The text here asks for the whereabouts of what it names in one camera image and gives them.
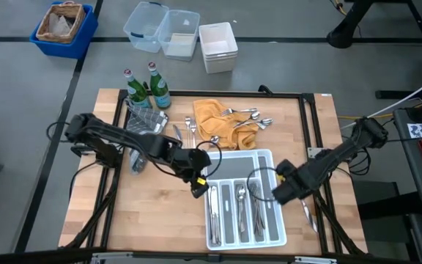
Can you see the grey checked kitchen towel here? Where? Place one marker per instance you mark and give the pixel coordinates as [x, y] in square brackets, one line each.
[145, 121]

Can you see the black side desk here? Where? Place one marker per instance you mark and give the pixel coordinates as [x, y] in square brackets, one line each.
[416, 176]

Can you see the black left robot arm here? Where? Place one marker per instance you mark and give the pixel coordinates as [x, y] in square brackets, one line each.
[130, 139]

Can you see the white plastic cutlery tray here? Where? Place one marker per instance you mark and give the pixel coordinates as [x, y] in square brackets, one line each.
[229, 168]

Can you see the black aluminium rig frame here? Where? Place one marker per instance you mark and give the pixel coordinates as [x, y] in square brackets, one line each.
[214, 94]

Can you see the black desk foot bar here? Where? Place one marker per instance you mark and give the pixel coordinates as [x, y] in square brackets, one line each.
[398, 94]

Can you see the clear plastic tub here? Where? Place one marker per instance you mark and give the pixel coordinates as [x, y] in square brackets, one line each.
[180, 44]

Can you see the silver fork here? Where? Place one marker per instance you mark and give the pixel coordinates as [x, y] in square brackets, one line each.
[261, 223]
[253, 205]
[247, 110]
[188, 121]
[193, 128]
[256, 216]

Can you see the black desk base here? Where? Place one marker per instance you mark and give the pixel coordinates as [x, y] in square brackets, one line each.
[379, 205]

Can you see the green glass water bottle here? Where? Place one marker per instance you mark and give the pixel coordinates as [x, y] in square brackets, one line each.
[137, 93]
[159, 89]

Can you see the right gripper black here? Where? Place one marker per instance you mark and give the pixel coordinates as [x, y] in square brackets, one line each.
[295, 179]

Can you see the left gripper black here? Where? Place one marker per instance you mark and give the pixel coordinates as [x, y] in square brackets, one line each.
[194, 165]

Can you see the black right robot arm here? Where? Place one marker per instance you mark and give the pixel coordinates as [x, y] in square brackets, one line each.
[339, 154]

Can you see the large silver spoon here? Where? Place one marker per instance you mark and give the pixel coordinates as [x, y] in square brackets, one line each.
[240, 190]

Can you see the grey mounting plate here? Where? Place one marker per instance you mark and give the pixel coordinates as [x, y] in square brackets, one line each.
[311, 153]

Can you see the yellow kitchen towel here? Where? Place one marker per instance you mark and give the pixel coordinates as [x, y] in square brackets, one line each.
[214, 124]

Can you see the brown wicker basket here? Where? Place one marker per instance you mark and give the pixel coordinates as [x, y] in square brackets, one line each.
[57, 39]

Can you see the blue plastic bin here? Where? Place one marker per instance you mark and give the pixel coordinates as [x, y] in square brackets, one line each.
[68, 51]

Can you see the silver teaspoon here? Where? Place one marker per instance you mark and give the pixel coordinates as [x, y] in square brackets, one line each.
[239, 212]

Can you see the crumpled clear plastic bag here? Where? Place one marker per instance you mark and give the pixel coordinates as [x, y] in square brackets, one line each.
[59, 25]

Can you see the white square plastic bin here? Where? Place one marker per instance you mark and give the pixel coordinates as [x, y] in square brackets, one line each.
[218, 47]

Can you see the black stand foot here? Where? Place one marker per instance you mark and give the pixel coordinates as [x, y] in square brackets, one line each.
[343, 36]

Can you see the clear tub with blue latches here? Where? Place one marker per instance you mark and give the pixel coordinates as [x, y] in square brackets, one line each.
[137, 36]

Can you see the black curved clamp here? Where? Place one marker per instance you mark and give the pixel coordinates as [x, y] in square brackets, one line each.
[264, 88]

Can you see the silver metal bracket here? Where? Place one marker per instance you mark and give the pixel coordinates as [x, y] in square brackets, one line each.
[315, 260]
[112, 258]

